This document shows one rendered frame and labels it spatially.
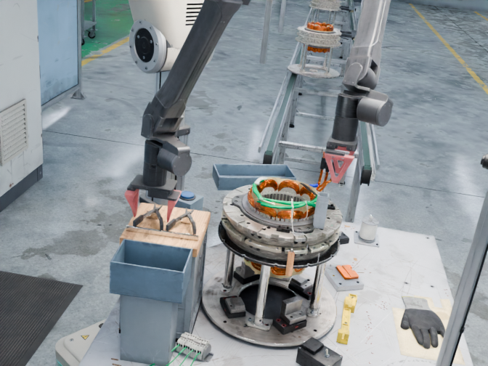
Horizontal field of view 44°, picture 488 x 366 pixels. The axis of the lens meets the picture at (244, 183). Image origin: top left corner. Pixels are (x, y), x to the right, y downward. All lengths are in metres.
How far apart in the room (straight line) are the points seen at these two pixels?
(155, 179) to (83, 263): 1.97
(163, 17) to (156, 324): 0.81
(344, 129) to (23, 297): 2.09
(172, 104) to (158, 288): 0.41
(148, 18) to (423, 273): 1.19
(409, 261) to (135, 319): 1.04
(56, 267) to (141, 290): 1.98
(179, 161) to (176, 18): 0.50
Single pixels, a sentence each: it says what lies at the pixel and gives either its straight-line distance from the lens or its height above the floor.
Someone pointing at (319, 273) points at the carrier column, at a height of 0.93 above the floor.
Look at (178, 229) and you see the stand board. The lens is 1.51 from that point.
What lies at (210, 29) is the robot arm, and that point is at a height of 1.58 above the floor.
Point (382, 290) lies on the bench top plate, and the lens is 1.94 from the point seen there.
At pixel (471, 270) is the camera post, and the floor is 1.12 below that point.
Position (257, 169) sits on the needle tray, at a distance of 1.95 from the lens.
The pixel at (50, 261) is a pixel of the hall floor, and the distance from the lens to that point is 3.40.
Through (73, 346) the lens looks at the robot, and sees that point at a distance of 2.41.
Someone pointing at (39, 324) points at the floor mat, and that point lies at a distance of 2.93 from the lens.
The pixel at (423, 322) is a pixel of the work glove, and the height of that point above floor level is 0.80.
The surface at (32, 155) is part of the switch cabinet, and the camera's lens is 4.16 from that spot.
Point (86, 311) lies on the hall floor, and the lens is 3.02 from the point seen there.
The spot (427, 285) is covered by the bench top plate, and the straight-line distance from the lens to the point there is 2.03.
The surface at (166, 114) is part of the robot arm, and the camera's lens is 1.36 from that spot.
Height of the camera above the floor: 1.79
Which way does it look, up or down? 24 degrees down
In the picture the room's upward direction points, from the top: 6 degrees clockwise
